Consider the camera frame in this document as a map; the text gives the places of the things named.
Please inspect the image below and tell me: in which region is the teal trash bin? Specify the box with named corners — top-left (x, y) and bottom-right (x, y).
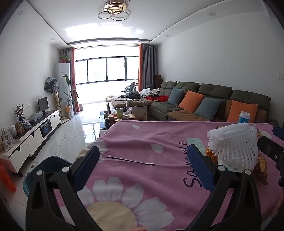
top-left (22, 155), bottom-right (72, 197)

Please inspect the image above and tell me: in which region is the pink floral blanket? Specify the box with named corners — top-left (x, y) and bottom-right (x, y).
top-left (53, 120), bottom-right (284, 231)

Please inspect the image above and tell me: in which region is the left orange grey curtain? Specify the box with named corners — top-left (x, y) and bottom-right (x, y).
top-left (59, 47), bottom-right (80, 114)

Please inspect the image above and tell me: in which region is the orange cushion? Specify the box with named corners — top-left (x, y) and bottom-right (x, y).
top-left (227, 100), bottom-right (258, 123)
top-left (178, 91), bottom-right (205, 113)

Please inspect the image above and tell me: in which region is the ring ceiling lamp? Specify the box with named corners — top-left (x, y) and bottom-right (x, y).
top-left (98, 0), bottom-right (130, 22)

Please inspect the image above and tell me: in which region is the orange cushion near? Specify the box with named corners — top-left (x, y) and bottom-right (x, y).
top-left (227, 100), bottom-right (258, 123)

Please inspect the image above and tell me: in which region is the blue paper coffee cup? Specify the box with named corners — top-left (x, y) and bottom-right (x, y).
top-left (239, 111), bottom-right (250, 123)

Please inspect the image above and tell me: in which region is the grey blue cushion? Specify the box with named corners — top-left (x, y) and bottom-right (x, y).
top-left (194, 97), bottom-right (222, 120)
top-left (167, 87), bottom-right (184, 106)

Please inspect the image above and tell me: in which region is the grey blue cushion near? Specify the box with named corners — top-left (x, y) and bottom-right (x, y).
top-left (194, 97), bottom-right (222, 120)

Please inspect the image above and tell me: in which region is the glass coffee table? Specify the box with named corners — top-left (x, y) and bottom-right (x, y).
top-left (99, 106), bottom-right (149, 130)

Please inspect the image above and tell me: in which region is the tall potted plant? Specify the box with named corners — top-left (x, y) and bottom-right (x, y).
top-left (58, 73), bottom-right (73, 120)

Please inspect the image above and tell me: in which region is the white tv cabinet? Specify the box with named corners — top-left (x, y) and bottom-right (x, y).
top-left (1, 110), bottom-right (61, 174)

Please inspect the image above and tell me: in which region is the dark green sectional sofa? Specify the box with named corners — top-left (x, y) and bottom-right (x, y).
top-left (149, 81), bottom-right (278, 126)

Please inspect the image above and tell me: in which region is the white standing air conditioner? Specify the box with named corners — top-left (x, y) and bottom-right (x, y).
top-left (54, 63), bottom-right (72, 119)

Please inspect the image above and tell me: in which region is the gold foil snack wrapper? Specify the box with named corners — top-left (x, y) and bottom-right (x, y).
top-left (253, 156), bottom-right (269, 186)

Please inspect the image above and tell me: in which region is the black monitor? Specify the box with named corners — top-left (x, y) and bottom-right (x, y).
top-left (38, 97), bottom-right (49, 115)

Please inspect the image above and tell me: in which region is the orange cushion far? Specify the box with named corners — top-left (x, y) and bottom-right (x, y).
top-left (178, 91), bottom-right (205, 113)

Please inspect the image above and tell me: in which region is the orange grey curtain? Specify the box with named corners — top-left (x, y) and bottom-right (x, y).
top-left (59, 47), bottom-right (80, 114)
top-left (138, 44), bottom-right (158, 92)

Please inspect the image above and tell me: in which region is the white foam fruit net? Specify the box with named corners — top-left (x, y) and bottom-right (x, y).
top-left (207, 123), bottom-right (258, 172)

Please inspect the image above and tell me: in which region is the grey blue cushion far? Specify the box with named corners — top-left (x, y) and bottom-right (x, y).
top-left (167, 87), bottom-right (184, 106)

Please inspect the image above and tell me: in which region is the right orange grey curtain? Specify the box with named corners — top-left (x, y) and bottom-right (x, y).
top-left (138, 44), bottom-right (158, 92)

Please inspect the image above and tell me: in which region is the orange peel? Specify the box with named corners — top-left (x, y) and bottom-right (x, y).
top-left (206, 147), bottom-right (218, 164)

